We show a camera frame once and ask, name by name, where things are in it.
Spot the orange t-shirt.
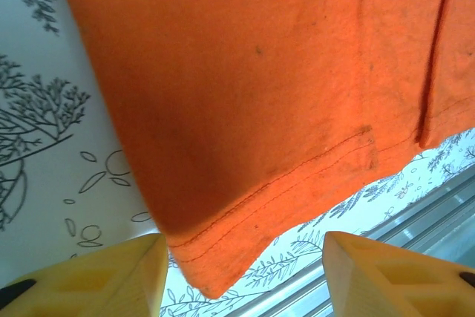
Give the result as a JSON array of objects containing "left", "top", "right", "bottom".
[{"left": 51, "top": 0, "right": 475, "bottom": 300}]

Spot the white floral tablecloth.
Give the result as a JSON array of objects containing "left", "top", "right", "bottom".
[{"left": 0, "top": 0, "right": 475, "bottom": 317}]

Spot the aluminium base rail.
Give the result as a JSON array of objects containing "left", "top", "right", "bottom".
[{"left": 237, "top": 174, "right": 475, "bottom": 317}]

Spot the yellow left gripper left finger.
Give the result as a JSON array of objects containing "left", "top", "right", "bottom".
[{"left": 0, "top": 233, "right": 168, "bottom": 317}]

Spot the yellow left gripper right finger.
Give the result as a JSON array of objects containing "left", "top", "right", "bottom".
[{"left": 323, "top": 230, "right": 475, "bottom": 317}]

